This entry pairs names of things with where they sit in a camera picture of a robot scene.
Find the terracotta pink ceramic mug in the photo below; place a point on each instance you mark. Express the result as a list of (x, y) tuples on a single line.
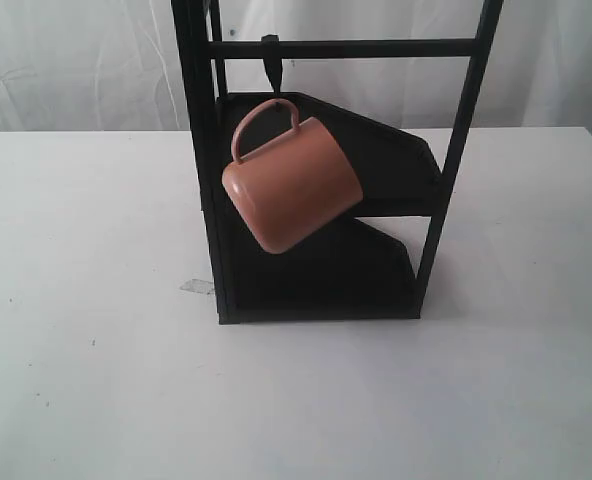
[(291, 186)]

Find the dark object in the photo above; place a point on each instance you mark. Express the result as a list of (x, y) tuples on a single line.
[(272, 62)]

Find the black metal shelf rack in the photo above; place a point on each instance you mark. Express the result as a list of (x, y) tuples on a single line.
[(372, 262)]

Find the clear tape strip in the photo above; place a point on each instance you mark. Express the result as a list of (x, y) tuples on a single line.
[(198, 286)]

